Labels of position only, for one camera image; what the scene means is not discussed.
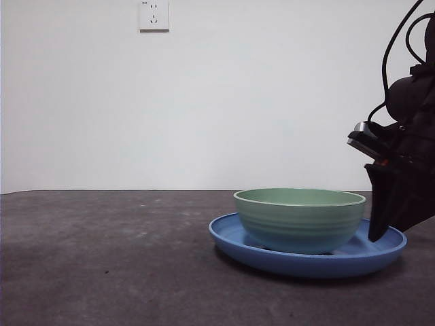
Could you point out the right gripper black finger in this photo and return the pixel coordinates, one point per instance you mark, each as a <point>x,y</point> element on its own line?
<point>414,203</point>
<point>380,203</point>

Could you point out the green ribbed bowl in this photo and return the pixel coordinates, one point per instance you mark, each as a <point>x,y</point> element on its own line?
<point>299,224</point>

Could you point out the blue round plate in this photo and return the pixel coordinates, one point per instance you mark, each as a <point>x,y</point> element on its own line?
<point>306,266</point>

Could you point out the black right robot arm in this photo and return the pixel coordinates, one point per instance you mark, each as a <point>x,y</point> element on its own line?
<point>406,96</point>

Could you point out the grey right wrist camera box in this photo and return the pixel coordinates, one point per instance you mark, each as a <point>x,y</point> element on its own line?
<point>368,141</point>

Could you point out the white wall socket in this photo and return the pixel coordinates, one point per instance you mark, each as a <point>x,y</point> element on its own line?
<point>154,20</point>

